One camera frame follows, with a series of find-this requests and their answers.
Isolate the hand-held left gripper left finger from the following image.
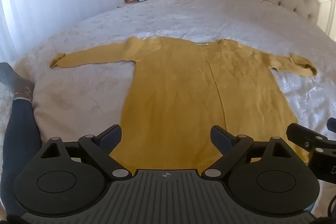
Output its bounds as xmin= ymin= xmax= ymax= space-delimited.
xmin=41 ymin=124 xmax=133 ymax=182

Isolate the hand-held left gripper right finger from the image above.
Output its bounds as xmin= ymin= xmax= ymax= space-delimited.
xmin=202 ymin=125 xmax=292 ymax=180

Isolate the yellow knit sweater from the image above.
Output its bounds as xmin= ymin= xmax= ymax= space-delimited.
xmin=50 ymin=36 xmax=318 ymax=170

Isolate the person's dark trouser leg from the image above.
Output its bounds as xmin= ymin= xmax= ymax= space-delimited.
xmin=0 ymin=98 xmax=43 ymax=215

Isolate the grey patterned sock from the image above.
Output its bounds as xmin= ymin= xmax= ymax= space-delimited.
xmin=0 ymin=62 xmax=35 ymax=104

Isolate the white fluffy rug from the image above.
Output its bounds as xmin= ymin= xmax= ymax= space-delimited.
xmin=0 ymin=81 xmax=16 ymax=140

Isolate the white bedspread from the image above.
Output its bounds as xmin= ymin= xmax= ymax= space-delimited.
xmin=0 ymin=0 xmax=336 ymax=224

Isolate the white nightstand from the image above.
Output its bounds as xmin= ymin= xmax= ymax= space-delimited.
xmin=117 ymin=1 xmax=139 ymax=8

